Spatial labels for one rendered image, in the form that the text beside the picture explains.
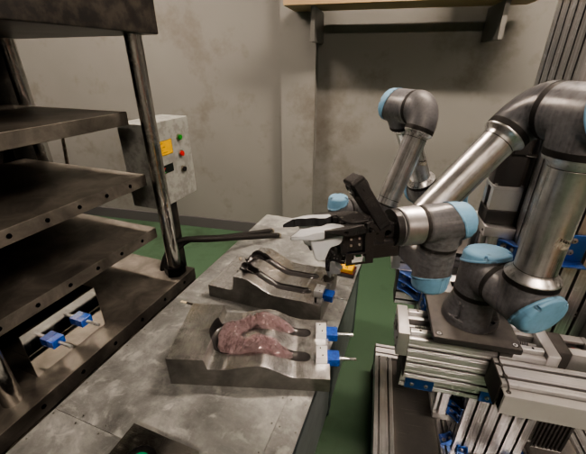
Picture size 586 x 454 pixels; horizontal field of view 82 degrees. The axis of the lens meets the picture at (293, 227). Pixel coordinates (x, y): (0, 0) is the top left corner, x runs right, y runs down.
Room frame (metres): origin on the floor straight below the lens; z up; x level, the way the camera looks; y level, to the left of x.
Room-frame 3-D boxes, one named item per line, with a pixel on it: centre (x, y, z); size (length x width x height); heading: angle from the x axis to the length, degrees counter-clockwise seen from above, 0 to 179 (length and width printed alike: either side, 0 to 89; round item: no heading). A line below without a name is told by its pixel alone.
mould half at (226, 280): (1.22, 0.08, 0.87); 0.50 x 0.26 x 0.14; 69
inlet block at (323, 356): (0.79, -0.14, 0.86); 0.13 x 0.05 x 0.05; 87
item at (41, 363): (0.99, 1.02, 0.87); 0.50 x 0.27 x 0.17; 69
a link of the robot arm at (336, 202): (1.18, -0.17, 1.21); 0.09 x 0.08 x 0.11; 117
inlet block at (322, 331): (0.90, -0.15, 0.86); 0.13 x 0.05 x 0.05; 87
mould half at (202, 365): (0.85, 0.13, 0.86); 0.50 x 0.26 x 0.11; 87
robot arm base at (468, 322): (0.78, -0.52, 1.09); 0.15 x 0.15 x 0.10
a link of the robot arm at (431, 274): (0.61, -0.29, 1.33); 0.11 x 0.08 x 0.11; 12
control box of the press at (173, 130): (1.67, 0.66, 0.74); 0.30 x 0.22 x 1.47; 159
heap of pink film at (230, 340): (0.86, 0.13, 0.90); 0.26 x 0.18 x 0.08; 87
